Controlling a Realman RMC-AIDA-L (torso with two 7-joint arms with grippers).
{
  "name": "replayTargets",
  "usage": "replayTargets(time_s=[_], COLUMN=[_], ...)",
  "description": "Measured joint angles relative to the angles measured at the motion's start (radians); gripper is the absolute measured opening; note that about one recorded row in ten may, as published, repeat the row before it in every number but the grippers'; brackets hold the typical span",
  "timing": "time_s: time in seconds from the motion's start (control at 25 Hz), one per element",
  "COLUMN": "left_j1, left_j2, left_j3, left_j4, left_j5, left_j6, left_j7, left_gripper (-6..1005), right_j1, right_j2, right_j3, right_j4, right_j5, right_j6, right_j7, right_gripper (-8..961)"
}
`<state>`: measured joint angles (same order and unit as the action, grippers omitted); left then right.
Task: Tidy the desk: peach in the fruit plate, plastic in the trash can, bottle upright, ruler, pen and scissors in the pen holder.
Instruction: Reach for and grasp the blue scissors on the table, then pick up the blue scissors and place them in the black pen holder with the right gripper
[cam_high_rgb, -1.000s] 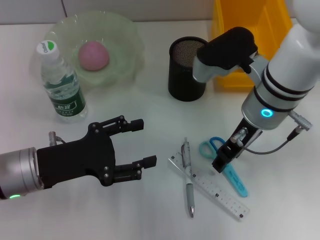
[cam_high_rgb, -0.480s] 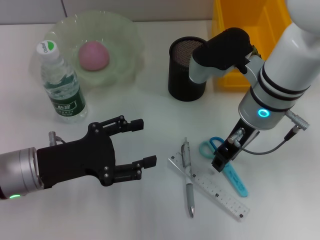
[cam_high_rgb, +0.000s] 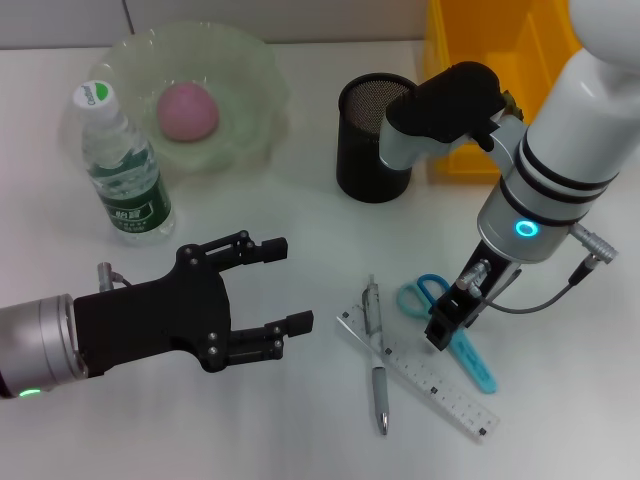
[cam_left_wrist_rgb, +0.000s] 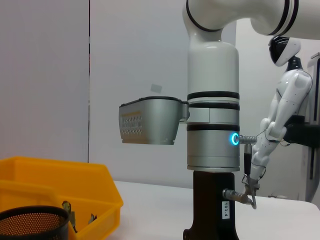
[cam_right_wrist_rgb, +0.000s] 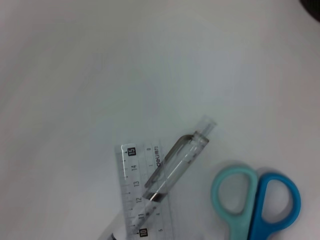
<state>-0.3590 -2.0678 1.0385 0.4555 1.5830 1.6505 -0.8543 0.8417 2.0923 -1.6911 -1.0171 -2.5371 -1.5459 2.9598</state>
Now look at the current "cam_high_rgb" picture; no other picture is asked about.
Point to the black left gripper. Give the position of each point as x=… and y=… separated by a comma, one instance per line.
x=150, y=320

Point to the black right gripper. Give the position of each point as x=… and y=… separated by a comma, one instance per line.
x=492, y=270

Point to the blue safety scissors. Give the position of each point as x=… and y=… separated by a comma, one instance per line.
x=475, y=370

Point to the grey retractable pen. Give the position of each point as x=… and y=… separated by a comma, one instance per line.
x=380, y=390

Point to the clear water bottle green label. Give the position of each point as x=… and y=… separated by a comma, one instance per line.
x=130, y=200

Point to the pink peach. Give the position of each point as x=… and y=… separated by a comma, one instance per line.
x=187, y=112

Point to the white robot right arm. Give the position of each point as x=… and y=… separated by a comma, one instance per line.
x=565, y=140

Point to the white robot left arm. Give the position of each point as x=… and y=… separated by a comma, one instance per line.
x=35, y=340

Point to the clear plastic ruler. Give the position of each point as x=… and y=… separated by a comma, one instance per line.
x=450, y=395

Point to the black mesh pen cup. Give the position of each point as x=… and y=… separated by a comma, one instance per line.
x=360, y=165

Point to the pale green glass fruit plate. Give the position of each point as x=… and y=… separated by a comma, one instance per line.
x=240, y=115

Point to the yellow plastic storage bin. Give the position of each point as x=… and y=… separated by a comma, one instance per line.
x=450, y=30

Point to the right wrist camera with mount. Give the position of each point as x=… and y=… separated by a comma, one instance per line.
x=445, y=105

